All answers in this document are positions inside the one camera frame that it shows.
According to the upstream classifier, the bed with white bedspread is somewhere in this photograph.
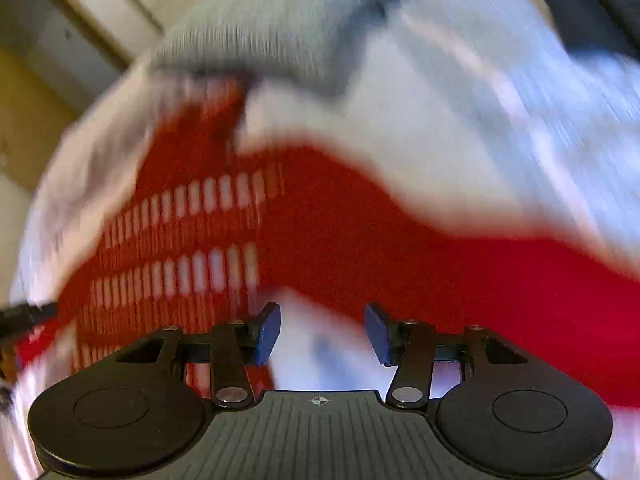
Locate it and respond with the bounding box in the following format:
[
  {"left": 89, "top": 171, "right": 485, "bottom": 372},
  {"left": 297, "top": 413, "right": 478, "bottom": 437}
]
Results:
[{"left": 10, "top": 0, "right": 640, "bottom": 480}]

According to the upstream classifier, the dark grey garment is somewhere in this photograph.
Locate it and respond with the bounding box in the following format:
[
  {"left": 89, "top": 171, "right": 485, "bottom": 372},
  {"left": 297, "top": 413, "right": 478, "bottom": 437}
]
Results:
[{"left": 530, "top": 0, "right": 640, "bottom": 58}]

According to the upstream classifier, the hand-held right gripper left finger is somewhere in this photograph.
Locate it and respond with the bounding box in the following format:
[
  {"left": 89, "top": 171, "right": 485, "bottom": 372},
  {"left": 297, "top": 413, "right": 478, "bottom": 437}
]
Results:
[{"left": 116, "top": 302, "right": 282, "bottom": 408}]

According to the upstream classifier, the red patterned knit sweater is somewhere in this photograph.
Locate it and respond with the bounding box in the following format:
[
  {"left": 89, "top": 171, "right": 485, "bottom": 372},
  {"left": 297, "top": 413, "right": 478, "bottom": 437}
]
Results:
[{"left": 15, "top": 80, "right": 640, "bottom": 411}]

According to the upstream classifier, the grey checked pillow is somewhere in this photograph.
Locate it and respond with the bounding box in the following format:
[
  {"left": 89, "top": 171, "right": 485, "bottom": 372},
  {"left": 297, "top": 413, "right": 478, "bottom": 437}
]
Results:
[{"left": 150, "top": 0, "right": 426, "bottom": 98}]

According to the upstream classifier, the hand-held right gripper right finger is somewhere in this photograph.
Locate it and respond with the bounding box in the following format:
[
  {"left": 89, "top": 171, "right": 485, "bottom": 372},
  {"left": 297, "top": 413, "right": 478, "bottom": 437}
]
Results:
[{"left": 364, "top": 302, "right": 528, "bottom": 408}]

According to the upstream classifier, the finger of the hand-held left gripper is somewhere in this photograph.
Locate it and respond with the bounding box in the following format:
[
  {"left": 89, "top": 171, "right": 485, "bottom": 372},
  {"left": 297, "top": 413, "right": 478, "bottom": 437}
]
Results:
[{"left": 0, "top": 301, "right": 58, "bottom": 333}]

